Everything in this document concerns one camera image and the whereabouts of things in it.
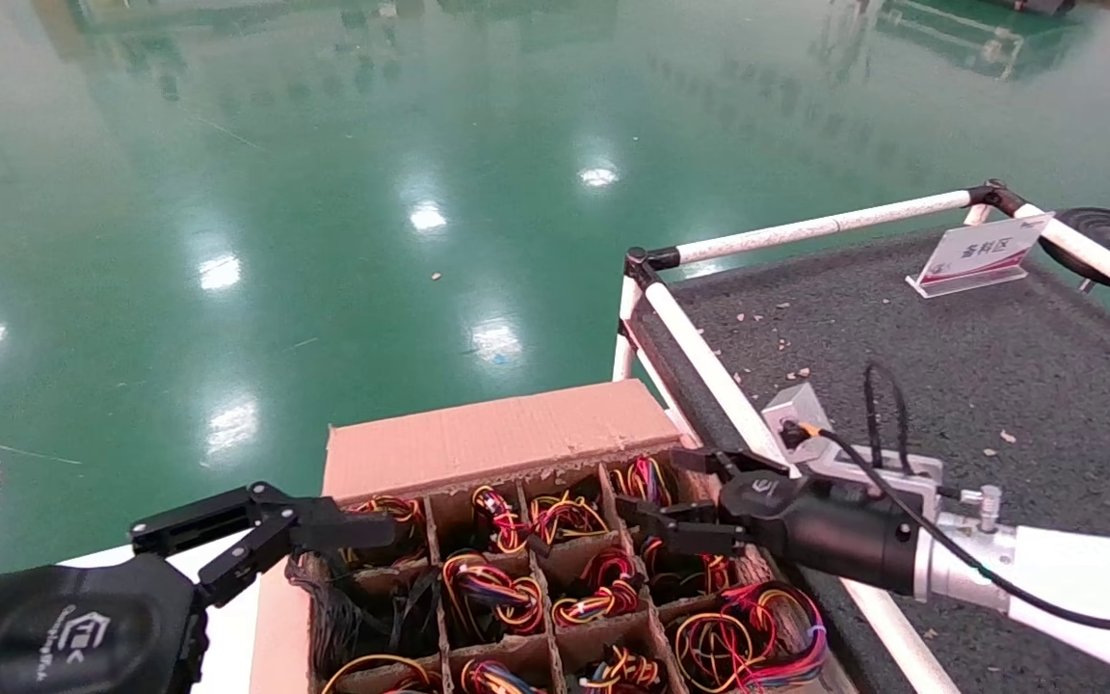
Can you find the brown cardboard box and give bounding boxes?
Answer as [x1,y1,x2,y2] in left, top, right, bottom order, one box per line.
[251,379,855,694]

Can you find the cardboard divider grid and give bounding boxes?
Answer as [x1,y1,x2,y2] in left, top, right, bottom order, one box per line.
[329,439,758,694]

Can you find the black pipe corner connector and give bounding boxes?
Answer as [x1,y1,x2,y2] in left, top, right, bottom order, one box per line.
[626,247,682,291]
[968,179,1034,219]

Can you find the white table leg pipe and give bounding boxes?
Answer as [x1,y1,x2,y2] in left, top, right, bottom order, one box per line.
[613,278,645,382]

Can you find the power supply with black wires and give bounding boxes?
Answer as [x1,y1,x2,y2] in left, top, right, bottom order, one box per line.
[287,554,442,681]

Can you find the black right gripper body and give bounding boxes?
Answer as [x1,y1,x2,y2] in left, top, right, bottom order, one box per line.
[719,470,922,596]

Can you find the dark grey table mat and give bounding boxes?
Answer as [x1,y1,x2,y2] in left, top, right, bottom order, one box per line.
[630,224,1110,694]

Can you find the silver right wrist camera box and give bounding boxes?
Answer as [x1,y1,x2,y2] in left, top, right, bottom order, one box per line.
[764,384,944,488]

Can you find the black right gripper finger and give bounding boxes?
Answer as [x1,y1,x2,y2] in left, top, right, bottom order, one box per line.
[671,446,798,481]
[616,494,754,558]

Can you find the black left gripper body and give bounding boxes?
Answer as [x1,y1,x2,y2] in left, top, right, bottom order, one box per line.
[0,552,211,694]

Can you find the looped black cable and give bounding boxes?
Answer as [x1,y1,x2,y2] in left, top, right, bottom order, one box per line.
[861,361,913,475]

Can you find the yellow wires in box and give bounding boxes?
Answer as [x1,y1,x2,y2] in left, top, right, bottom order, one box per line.
[528,490,614,546]

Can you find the acrylic sign with white card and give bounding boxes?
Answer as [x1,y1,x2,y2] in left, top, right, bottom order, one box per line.
[907,211,1058,299]

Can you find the power supply with coloured wires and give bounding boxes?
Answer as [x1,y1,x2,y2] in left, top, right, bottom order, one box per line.
[613,456,677,502]
[579,644,669,694]
[322,654,442,694]
[441,551,548,635]
[461,658,548,694]
[471,485,529,553]
[552,547,645,626]
[642,535,735,601]
[668,581,833,694]
[343,494,429,567]

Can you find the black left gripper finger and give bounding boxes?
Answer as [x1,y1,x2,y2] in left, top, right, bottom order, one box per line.
[197,523,398,609]
[129,482,398,557]

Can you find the long black camera cable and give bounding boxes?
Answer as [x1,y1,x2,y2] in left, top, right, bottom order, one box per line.
[784,422,1110,634]

